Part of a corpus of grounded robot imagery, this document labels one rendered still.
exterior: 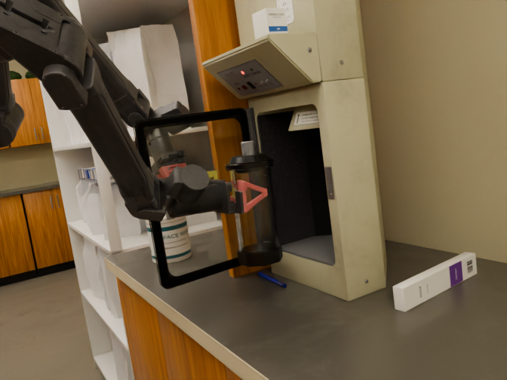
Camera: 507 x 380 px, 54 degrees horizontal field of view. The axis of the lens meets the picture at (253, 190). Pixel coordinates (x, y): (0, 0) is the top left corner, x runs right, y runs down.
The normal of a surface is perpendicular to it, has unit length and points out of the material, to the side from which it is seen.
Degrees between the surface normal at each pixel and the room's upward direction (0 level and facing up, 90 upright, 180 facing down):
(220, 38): 90
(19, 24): 65
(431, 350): 0
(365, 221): 90
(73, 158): 90
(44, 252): 90
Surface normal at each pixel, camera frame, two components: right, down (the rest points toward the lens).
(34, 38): 0.68, -0.44
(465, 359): -0.14, -0.98
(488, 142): -0.86, 0.18
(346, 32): 0.49, 0.05
